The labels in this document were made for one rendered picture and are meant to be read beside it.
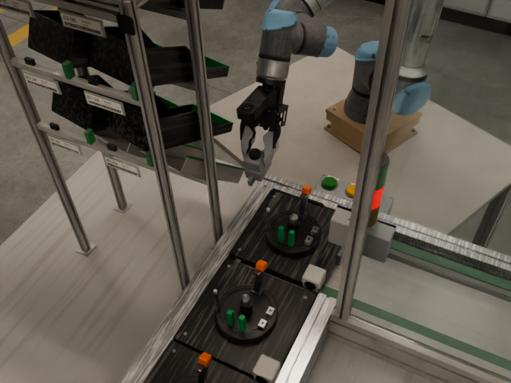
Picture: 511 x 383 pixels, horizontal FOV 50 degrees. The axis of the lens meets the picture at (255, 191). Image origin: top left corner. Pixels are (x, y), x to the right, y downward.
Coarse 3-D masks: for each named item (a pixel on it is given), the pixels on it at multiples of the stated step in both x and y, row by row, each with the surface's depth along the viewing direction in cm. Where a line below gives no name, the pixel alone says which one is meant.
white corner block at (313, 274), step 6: (312, 264) 129; (306, 270) 128; (312, 270) 128; (318, 270) 128; (324, 270) 128; (306, 276) 126; (312, 276) 126; (318, 276) 126; (324, 276) 127; (306, 282) 127; (312, 282) 126; (318, 282) 125; (312, 288) 127; (318, 288) 126
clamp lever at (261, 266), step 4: (260, 260) 120; (256, 264) 119; (260, 264) 119; (264, 264) 119; (256, 268) 120; (260, 268) 119; (264, 268) 119; (256, 272) 118; (260, 272) 119; (256, 276) 121; (260, 276) 120; (256, 280) 121; (260, 280) 121; (256, 284) 122; (260, 284) 122; (256, 288) 122; (260, 288) 123
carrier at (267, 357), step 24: (240, 264) 132; (216, 288) 127; (240, 288) 125; (264, 288) 127; (288, 288) 127; (192, 312) 123; (216, 312) 120; (240, 312) 120; (264, 312) 120; (288, 312) 122; (192, 336) 119; (216, 336) 119; (240, 336) 116; (264, 336) 117; (288, 336) 118; (216, 360) 116; (240, 360) 115; (264, 360) 112
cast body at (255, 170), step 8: (248, 152) 133; (256, 152) 131; (248, 160) 132; (256, 160) 131; (248, 168) 133; (256, 168) 132; (264, 168) 134; (248, 176) 135; (256, 176) 134; (264, 176) 135; (248, 184) 134
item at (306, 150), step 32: (320, 64) 209; (352, 64) 208; (288, 96) 195; (320, 96) 195; (256, 128) 183; (288, 128) 183; (320, 128) 183; (288, 160) 172; (320, 160) 172; (352, 160) 172
